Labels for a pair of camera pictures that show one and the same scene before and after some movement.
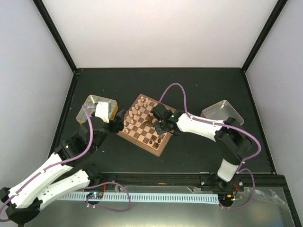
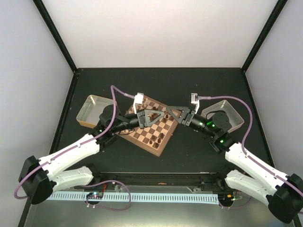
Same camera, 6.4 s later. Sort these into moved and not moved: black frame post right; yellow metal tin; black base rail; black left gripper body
Moved: black left gripper body
Not moved: yellow metal tin; black frame post right; black base rail
